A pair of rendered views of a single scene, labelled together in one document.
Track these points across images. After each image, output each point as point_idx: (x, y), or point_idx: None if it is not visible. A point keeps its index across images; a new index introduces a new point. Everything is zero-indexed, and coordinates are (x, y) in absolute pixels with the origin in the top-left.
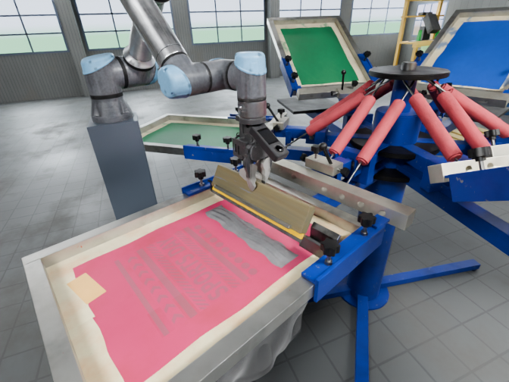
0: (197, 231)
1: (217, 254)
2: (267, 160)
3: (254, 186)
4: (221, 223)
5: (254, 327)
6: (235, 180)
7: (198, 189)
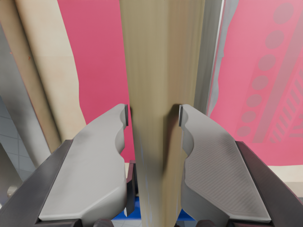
0: (254, 122)
1: (297, 40)
2: (67, 198)
3: (192, 106)
4: (209, 112)
5: None
6: (173, 182)
7: None
